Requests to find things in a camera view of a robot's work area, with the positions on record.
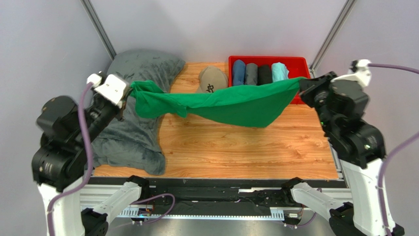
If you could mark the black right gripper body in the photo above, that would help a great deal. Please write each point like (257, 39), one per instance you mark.
(312, 90)

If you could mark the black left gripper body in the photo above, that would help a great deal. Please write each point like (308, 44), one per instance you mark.
(100, 114)

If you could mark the green t-shirt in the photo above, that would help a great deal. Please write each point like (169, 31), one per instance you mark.
(246, 105)

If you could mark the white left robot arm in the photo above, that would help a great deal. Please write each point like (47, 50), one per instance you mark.
(59, 168)

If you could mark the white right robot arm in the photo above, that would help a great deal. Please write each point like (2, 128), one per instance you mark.
(360, 148)

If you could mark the grey plush pillow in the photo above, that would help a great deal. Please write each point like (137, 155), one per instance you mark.
(133, 142)

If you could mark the red plastic bin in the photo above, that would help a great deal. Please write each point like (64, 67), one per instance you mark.
(297, 69)

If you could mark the turquoise rolled t-shirt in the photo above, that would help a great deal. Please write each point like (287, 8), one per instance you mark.
(279, 72)

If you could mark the black rolled t-shirt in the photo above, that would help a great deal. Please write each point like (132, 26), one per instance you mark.
(264, 75)

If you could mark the grey rolled t-shirt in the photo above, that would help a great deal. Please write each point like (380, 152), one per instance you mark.
(251, 74)

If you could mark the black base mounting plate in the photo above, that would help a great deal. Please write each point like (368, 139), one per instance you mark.
(218, 197)

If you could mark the blue rolled t-shirt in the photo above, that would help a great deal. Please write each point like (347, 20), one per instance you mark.
(238, 73)

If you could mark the tan baseball cap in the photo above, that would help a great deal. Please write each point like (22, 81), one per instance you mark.
(211, 79)

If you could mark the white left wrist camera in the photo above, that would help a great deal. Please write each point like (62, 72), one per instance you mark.
(113, 88)

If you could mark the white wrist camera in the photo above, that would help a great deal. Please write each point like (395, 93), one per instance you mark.
(359, 72)
(113, 88)

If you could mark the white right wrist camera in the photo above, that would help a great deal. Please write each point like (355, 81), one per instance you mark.
(359, 72)

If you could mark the aluminium frame rail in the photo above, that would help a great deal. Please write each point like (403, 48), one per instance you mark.
(290, 218)

